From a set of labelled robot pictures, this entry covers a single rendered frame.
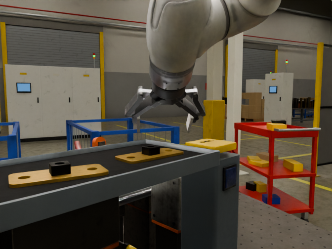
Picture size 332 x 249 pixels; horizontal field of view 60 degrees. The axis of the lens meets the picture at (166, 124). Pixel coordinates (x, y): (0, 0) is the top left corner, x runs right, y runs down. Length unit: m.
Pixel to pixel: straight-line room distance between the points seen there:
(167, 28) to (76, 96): 8.03
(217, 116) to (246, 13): 7.18
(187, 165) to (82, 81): 8.23
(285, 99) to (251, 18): 10.25
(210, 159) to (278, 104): 10.43
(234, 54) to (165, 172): 4.28
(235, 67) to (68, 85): 5.19
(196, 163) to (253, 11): 0.31
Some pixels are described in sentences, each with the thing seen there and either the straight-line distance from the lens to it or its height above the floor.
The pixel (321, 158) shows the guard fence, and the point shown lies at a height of 0.25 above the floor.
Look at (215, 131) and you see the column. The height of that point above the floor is 0.28.
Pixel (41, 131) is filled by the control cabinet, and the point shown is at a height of 0.27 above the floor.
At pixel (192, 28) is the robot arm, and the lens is 0.47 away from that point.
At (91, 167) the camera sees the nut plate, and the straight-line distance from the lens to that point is 0.30.
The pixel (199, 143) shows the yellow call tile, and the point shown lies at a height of 1.16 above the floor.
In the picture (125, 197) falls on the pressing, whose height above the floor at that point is 1.00.
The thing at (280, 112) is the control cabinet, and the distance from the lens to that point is 10.73.
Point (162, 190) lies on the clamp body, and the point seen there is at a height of 1.02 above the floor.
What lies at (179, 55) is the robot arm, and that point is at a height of 1.30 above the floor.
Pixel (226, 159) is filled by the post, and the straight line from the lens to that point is 0.44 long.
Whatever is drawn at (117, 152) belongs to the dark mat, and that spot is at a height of 1.16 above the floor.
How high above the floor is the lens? 1.24
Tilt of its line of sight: 6 degrees down
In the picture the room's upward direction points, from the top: straight up
